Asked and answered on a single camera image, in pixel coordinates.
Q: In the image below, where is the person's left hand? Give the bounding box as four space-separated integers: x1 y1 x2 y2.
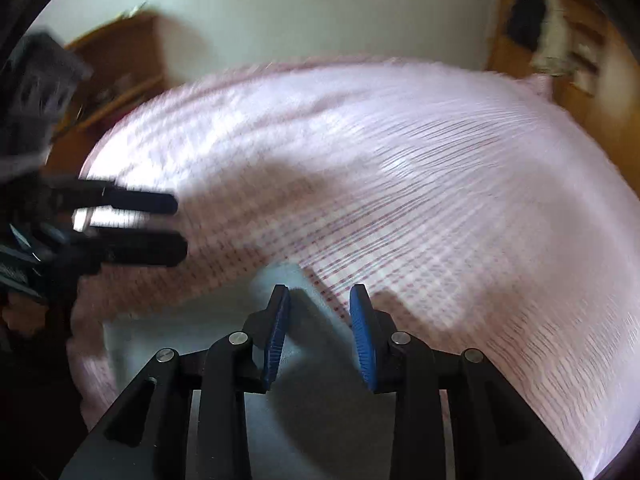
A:
1 290 49 337

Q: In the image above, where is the dark hanging garment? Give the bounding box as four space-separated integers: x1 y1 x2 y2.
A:
506 0 549 55

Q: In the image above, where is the wooden wardrobe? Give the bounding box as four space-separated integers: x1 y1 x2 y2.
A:
486 0 637 161

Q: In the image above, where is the white hanging garment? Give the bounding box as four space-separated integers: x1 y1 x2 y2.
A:
531 0 577 77

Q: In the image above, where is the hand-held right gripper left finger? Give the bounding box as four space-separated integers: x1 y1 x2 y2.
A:
60 284 292 480

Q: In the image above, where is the light blue towel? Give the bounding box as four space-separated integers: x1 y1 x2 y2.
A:
102 260 397 480

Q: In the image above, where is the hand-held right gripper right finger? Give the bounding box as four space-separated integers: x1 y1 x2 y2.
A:
349 283 584 480

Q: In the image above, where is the wooden shelf unit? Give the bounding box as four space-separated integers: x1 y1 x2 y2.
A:
47 10 172 181

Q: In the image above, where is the pink bed blanket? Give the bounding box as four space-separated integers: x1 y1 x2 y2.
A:
67 56 640 480

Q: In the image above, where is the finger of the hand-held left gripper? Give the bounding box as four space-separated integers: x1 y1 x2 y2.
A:
65 229 189 279
75 186 179 217

